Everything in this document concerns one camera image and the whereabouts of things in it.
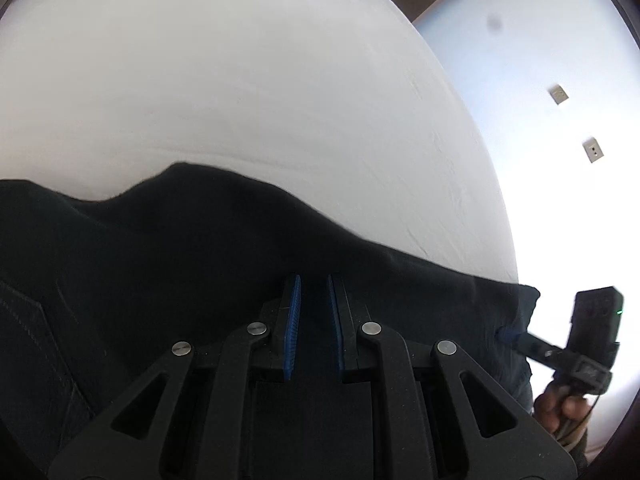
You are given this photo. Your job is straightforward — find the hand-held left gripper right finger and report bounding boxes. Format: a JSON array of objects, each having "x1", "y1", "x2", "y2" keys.
[{"x1": 326, "y1": 273, "x2": 578, "y2": 480}]

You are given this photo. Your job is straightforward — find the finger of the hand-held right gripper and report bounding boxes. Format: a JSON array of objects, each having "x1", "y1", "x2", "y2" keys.
[{"x1": 495, "y1": 327, "x2": 563, "y2": 367}]

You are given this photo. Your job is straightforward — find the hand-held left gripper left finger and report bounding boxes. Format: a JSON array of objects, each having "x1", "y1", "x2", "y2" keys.
[{"x1": 47, "y1": 273, "x2": 303, "y2": 480}]

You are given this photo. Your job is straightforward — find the black pants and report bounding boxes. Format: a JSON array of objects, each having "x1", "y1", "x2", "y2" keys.
[{"x1": 0, "y1": 161, "x2": 542, "y2": 480}]

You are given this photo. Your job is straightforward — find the person's right hand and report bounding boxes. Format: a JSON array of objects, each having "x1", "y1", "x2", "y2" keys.
[{"x1": 533, "y1": 381, "x2": 592, "y2": 436}]

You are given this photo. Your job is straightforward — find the white bed sheet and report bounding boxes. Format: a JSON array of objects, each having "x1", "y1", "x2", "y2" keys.
[{"x1": 0, "y1": 0, "x2": 521, "y2": 286}]

